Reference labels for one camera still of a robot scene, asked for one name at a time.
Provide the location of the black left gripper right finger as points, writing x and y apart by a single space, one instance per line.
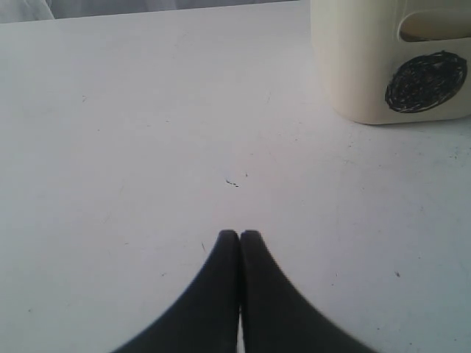
275 316

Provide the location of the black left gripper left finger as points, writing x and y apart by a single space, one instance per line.
205 317

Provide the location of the cream bin with circle mark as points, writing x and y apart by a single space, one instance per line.
390 62

